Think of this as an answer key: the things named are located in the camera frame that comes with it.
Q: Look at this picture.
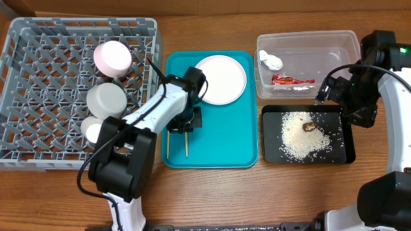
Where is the wooden chopstick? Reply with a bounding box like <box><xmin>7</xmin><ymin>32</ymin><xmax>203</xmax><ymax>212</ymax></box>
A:
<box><xmin>184</xmin><ymin>132</ymin><xmax>189</xmax><ymax>158</ymax></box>
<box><xmin>166</xmin><ymin>130</ymin><xmax>170</xmax><ymax>159</ymax></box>

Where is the small white bowl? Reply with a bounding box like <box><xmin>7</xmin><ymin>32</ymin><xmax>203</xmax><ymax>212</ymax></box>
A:
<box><xmin>93</xmin><ymin>40</ymin><xmax>132</xmax><ymax>78</ymax></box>

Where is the grey bowl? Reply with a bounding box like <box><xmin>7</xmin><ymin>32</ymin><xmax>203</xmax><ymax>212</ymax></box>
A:
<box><xmin>86</xmin><ymin>83</ymin><xmax>127</xmax><ymax>120</ymax></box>

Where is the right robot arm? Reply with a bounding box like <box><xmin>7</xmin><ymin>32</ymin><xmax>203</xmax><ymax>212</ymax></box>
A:
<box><xmin>311</xmin><ymin>30</ymin><xmax>410</xmax><ymax>230</ymax></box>

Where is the large white plate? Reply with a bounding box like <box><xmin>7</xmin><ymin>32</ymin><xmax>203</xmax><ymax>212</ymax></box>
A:
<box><xmin>195</xmin><ymin>55</ymin><xmax>247</xmax><ymax>105</ymax></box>

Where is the grey dishwasher rack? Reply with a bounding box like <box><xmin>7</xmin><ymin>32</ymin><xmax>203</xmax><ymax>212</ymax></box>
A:
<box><xmin>1</xmin><ymin>17</ymin><xmax>164</xmax><ymax>171</ymax></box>

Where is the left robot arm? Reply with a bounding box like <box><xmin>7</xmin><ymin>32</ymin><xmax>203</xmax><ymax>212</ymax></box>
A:
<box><xmin>85</xmin><ymin>66</ymin><xmax>208</xmax><ymax>230</ymax></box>

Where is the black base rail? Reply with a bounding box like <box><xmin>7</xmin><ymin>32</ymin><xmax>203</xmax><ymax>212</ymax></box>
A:
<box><xmin>85</xmin><ymin>219</ymin><xmax>322</xmax><ymax>231</ymax></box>

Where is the teal serving tray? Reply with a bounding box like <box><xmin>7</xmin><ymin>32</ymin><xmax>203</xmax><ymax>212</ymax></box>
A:
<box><xmin>162</xmin><ymin>51</ymin><xmax>259</xmax><ymax>169</ymax></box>

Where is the white rice pile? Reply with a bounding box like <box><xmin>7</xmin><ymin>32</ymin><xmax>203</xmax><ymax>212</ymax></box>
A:
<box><xmin>279</xmin><ymin>112</ymin><xmax>344</xmax><ymax>162</ymax></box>

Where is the white tissue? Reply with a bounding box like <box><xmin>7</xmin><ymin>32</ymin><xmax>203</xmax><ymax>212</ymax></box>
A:
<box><xmin>259</xmin><ymin>50</ymin><xmax>283</xmax><ymax>71</ymax></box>

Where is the clear plastic bin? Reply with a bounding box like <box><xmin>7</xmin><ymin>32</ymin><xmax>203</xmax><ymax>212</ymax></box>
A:
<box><xmin>254</xmin><ymin>30</ymin><xmax>360</xmax><ymax>99</ymax></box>

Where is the red snack wrapper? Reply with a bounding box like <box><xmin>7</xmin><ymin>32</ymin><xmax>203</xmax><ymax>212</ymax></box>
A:
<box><xmin>272</xmin><ymin>74</ymin><xmax>315</xmax><ymax>85</ymax></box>

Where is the white paper cup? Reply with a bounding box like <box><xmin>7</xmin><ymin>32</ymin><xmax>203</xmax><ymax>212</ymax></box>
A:
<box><xmin>80</xmin><ymin>116</ymin><xmax>103</xmax><ymax>144</ymax></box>

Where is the brown food scrap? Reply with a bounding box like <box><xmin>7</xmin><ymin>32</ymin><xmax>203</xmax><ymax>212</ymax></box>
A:
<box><xmin>302</xmin><ymin>121</ymin><xmax>316</xmax><ymax>132</ymax></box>

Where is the black tray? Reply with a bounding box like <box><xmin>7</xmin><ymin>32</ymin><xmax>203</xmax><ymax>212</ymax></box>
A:
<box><xmin>261</xmin><ymin>105</ymin><xmax>356</xmax><ymax>164</ymax></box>

